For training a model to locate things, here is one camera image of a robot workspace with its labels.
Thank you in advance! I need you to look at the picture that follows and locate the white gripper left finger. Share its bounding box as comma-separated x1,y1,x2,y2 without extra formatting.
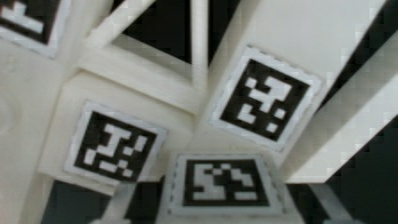
89,182,137,224

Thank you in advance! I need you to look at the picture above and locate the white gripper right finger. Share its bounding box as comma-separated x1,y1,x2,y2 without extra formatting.
309,184,366,224

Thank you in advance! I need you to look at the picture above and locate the white tagged cube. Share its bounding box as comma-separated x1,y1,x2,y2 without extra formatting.
155,153,304,224

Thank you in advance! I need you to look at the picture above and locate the white chair back frame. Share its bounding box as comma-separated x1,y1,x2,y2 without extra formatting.
0,0,386,224

